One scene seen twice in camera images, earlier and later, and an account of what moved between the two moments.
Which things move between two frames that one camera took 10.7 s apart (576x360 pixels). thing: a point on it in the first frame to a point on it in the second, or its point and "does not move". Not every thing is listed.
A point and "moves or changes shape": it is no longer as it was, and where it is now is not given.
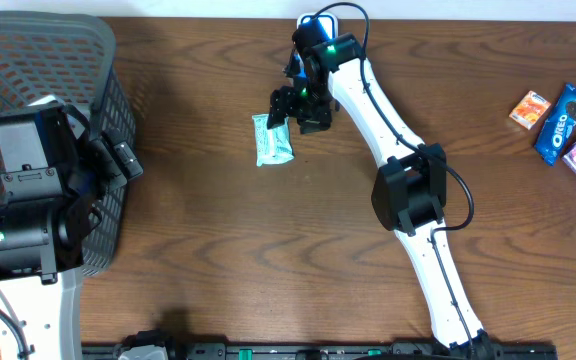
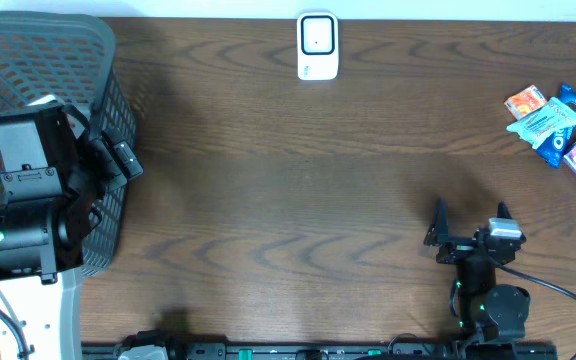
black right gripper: [284, 103] to [439, 231]
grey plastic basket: [19, 58] does not move
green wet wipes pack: [273, 146] to [542, 125]
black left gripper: [106, 154] does not move
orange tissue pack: [530, 110] moves or changes shape
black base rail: [339, 351] does not move
